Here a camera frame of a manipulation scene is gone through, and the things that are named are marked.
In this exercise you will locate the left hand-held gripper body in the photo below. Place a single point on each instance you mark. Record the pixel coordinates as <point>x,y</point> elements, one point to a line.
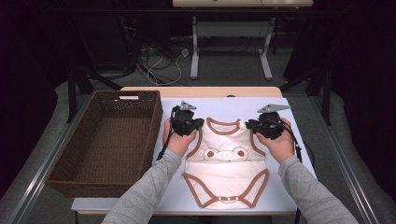
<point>182,119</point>

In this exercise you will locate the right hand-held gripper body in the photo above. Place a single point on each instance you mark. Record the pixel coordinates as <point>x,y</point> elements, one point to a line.
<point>272,124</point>

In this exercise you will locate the cream baby bodysuit brown trim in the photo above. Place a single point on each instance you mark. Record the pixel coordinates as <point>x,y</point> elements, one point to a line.
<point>225,174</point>

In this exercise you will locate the brown wicker basket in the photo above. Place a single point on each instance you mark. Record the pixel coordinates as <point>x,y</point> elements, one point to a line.
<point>109,149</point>

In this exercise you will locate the person's right hand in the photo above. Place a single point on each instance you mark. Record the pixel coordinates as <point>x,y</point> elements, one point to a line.
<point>280,146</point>

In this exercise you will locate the person's left hand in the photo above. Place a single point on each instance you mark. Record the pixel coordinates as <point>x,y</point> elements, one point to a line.
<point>179,143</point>

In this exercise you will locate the black metal stand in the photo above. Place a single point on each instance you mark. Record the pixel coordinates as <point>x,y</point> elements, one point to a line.
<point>72,93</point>
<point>326,93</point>

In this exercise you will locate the white plug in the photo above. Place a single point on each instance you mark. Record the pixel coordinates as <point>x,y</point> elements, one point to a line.
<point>185,52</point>

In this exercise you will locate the white table sheet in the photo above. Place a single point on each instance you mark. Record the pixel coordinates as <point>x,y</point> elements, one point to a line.
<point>174,193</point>

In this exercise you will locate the white-legged desk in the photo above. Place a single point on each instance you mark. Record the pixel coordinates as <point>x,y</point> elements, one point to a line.
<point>230,29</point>

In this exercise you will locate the aluminium floor rail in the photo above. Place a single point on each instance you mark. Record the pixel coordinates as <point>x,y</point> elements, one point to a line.
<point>345,161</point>
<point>46,161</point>

